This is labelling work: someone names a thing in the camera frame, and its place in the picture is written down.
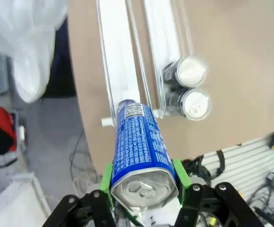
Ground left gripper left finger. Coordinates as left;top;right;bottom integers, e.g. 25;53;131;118
42;162;118;227

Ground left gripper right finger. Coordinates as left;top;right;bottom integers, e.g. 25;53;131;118
171;159;266;227

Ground blue Pepsi can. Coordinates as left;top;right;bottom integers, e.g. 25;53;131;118
110;99;179;211

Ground black can silver lid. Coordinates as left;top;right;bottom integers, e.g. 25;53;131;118
161;55;208;87
164;87;212;122

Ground white box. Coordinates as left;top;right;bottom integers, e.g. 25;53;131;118
0;172;52;227

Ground white plastic bag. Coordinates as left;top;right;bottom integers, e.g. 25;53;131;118
0;0;69;104

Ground black cable bundle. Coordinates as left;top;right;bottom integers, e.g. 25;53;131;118
184;148;227;183

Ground thin grey floor cable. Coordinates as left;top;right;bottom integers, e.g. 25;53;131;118
69;129;97;183

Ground white slotted base plate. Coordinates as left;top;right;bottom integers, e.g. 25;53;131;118
198;132;274;213

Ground black cables with connectors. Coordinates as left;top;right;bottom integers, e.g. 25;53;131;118
252;171;274;227

